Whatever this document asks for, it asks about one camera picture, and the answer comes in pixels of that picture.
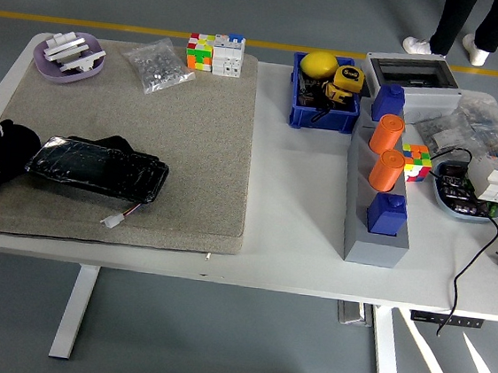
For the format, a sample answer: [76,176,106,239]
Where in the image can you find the black rag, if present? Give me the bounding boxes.
[0,119,44,211]

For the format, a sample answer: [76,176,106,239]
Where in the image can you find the black glossy panel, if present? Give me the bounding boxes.
[22,126,174,207]

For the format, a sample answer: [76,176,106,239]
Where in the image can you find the black table control panel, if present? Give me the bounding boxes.
[409,308,485,330]

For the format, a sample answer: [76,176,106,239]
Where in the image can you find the purple plastic tray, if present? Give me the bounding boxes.
[29,27,109,89]

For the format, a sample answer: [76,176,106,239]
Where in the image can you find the white metal bar stack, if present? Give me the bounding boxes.
[43,28,92,66]

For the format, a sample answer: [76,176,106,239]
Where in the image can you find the clear bag of screws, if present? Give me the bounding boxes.
[116,33,201,99]

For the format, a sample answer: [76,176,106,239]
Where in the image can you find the grey-brown felt mat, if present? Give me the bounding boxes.
[0,27,264,261]

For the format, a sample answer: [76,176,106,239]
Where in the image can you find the colourful puzzle cube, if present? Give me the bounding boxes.
[183,31,217,73]
[398,142,435,186]

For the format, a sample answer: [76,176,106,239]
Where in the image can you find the white table leg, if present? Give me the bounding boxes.
[48,261,102,363]
[365,304,411,373]

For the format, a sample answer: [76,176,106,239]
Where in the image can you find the white circuit breaker block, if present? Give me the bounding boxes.
[210,31,247,80]
[464,150,498,206]

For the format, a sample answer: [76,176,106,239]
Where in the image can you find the yellow oval ball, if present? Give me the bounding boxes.
[298,49,340,82]

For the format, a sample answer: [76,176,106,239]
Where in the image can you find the blue plastic bin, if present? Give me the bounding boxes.
[285,51,367,136]

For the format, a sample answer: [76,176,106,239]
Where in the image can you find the yellow round tape measure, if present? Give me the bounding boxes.
[332,63,366,92]

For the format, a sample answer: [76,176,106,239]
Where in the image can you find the orange cylinder peg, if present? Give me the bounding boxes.
[366,147,407,195]
[368,112,407,157]

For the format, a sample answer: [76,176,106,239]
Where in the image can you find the blue square peg block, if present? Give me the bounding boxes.
[363,190,411,238]
[370,82,408,125]

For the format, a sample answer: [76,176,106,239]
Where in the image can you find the grey stepped block holder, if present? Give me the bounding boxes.
[336,94,426,271]

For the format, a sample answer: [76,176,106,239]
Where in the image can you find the grey under-table control box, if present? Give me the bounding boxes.
[335,299,376,329]

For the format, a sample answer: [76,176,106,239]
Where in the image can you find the small clear labelled bag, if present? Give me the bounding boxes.
[410,115,478,161]

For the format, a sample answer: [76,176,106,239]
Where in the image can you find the person in black trousers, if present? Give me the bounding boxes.
[400,0,498,70]

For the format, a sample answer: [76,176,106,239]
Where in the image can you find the dark circuit boards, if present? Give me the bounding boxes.
[432,160,497,218]

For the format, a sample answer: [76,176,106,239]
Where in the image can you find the light blue tray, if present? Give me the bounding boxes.
[427,158,498,226]

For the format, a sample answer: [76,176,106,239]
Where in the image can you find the large clear parts bag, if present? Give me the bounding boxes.
[446,90,498,160]

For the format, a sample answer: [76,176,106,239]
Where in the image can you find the white T-shaped bracket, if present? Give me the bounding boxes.
[58,45,107,77]

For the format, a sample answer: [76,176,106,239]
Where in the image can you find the white connector with wires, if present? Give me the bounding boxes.
[98,198,145,233]

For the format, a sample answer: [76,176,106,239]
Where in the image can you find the grey electrical enclosure box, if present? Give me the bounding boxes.
[357,49,464,129]

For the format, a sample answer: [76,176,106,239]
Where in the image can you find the black power cable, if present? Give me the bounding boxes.
[411,144,498,344]

